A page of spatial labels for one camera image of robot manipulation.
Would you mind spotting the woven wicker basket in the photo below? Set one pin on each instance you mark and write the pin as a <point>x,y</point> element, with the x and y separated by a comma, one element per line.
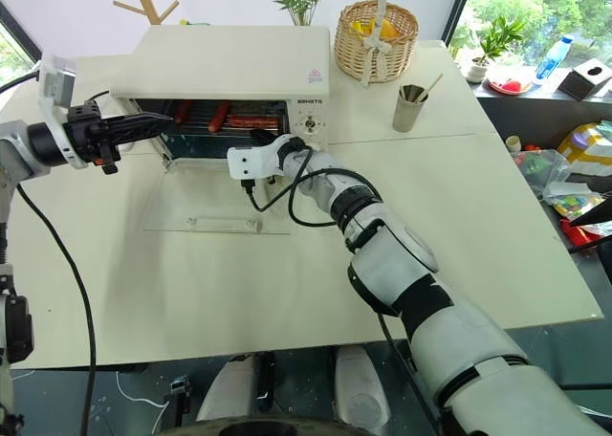
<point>378,53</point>

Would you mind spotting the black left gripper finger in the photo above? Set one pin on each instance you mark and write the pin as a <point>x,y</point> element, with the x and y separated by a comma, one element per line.
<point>138,120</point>
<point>138,137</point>

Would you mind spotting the glass toaster oven door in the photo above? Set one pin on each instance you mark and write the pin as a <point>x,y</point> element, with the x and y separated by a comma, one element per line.
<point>220,197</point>

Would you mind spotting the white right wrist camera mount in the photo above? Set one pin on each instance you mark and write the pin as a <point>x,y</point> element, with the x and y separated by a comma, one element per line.
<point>253,161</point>

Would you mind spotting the red sausage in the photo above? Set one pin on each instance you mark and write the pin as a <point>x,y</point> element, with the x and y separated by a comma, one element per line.
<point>253,120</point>
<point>182,112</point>
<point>219,116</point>

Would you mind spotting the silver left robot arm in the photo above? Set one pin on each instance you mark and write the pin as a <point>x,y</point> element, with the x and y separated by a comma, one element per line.
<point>14,149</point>

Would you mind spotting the sausages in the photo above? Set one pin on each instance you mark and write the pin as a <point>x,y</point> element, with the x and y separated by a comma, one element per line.
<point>201,126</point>

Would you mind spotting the grey metal cup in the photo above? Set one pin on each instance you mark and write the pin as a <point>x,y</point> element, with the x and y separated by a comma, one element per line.
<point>407,113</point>

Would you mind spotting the small white cup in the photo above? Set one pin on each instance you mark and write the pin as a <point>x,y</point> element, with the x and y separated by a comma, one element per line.
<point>513,143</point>

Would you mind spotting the dark rounded robot base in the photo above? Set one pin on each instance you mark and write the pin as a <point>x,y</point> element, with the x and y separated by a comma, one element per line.
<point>268,429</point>

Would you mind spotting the green yellow object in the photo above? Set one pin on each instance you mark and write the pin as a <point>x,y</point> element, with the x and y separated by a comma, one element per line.
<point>193,23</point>

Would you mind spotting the small potted green plant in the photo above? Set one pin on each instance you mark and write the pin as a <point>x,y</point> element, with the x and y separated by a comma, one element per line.
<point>492,44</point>

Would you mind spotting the black tissue box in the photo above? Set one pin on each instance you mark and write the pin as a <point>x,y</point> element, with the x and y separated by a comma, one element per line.
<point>585,80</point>

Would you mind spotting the thin wooden stick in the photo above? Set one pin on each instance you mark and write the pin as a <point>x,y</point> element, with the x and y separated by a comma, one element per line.
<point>432,88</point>

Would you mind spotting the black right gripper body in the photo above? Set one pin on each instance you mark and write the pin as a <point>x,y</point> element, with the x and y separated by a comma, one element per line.
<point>264,137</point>

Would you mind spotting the clear plastic bag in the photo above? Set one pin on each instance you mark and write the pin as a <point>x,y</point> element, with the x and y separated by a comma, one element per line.
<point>540,170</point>

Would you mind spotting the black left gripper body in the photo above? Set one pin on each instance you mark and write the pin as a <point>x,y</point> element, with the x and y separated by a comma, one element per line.
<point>85,130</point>

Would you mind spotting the wooden branch coat stand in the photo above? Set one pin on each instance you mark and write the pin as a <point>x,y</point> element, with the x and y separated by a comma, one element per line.
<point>148,3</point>

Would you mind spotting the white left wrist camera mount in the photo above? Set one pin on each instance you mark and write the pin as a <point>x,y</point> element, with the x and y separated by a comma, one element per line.
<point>53,87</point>

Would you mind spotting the clear blue-capped water bottle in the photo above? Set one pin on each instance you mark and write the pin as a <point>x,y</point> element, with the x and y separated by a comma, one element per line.
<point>552,60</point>

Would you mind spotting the red plastic object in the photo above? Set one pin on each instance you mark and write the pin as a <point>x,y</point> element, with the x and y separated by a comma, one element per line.
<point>578,235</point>

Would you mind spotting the black floor clamp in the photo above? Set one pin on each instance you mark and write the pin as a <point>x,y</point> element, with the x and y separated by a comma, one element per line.
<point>178,400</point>

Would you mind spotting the silver rounded robot foot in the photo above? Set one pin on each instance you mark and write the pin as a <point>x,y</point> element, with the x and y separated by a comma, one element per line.
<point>227,390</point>
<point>361,388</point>

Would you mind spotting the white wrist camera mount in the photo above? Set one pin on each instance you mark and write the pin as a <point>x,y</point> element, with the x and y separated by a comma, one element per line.
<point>53,87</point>
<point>253,161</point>

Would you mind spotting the colourful snack packet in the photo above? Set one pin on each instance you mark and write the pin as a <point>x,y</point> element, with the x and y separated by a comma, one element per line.
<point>576,199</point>

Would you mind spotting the black flat panel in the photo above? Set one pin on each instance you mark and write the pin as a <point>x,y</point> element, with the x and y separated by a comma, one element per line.
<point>595,213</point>

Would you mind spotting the cream toaster oven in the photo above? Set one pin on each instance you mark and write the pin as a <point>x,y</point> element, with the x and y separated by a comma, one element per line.
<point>229,63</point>

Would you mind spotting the purple yellow package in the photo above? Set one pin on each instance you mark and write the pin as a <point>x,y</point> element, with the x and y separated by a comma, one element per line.
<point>585,146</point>

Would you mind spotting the red plate with toys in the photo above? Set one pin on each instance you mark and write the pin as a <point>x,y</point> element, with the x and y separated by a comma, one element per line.
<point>509,86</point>

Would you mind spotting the yellow item in basket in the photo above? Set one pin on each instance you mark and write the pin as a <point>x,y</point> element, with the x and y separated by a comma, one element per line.
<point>368,27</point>

